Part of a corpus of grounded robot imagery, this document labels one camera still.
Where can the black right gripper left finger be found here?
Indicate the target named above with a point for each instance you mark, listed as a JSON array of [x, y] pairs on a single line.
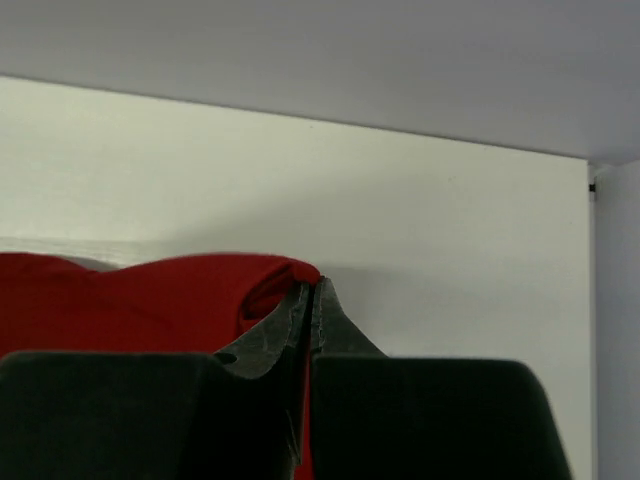
[[233, 414]]

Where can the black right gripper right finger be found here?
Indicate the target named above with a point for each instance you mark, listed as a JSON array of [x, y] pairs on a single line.
[[373, 416]]

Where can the red t-shirt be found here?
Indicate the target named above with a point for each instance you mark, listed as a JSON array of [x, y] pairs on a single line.
[[192, 304]]

